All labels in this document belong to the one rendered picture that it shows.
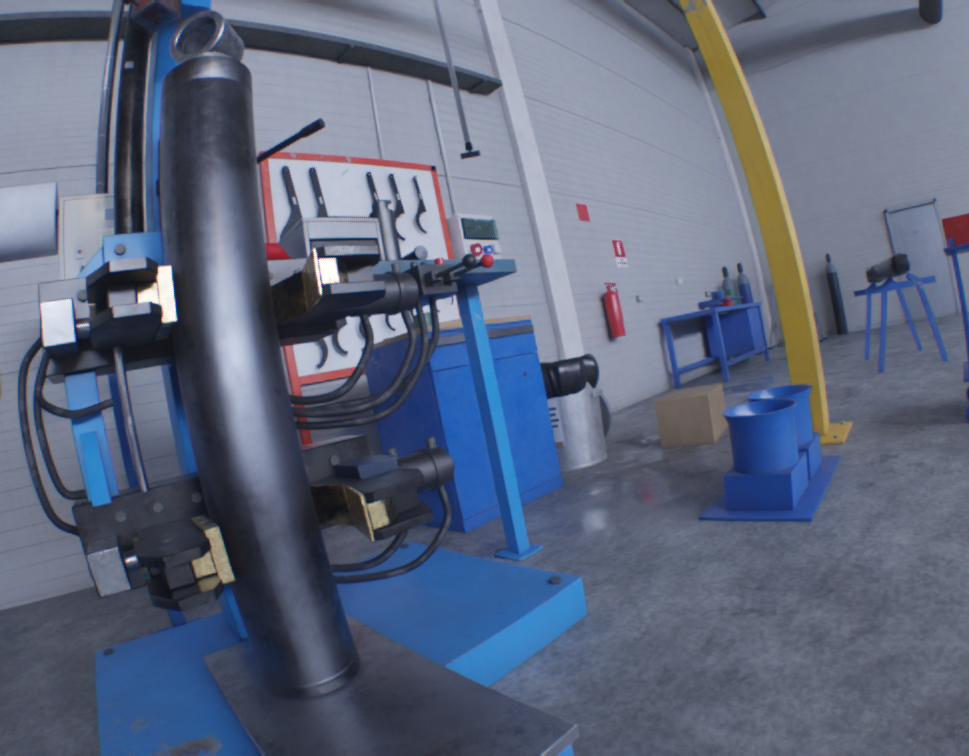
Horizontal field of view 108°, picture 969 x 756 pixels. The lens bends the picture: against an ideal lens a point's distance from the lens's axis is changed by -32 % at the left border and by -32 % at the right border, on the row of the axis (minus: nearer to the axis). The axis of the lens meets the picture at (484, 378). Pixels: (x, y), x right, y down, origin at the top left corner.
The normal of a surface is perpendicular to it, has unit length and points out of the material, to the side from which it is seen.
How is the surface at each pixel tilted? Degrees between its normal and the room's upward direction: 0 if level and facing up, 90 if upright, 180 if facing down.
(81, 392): 90
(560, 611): 90
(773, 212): 90
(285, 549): 90
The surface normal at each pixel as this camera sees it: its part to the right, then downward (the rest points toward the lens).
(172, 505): 0.66, -0.12
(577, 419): 0.11, 0.05
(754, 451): -0.68, 0.15
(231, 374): 0.48, -0.08
